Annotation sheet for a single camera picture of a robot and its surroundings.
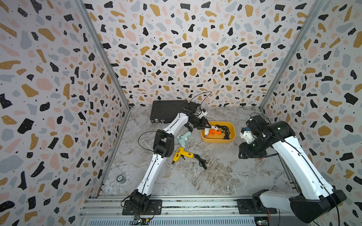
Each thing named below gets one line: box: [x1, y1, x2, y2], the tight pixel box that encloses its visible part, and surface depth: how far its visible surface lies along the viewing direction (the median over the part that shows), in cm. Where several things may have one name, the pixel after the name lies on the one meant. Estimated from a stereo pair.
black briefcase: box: [149, 99, 189, 124], surface depth 119 cm
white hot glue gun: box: [204, 125, 219, 139], surface depth 99 cm
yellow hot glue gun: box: [171, 146, 208, 170], surface depth 94 cm
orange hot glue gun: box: [204, 128, 222, 138], surface depth 105 cm
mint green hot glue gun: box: [176, 131, 192, 149], surface depth 102 cm
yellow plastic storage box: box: [200, 121, 237, 144], surface depth 102 cm
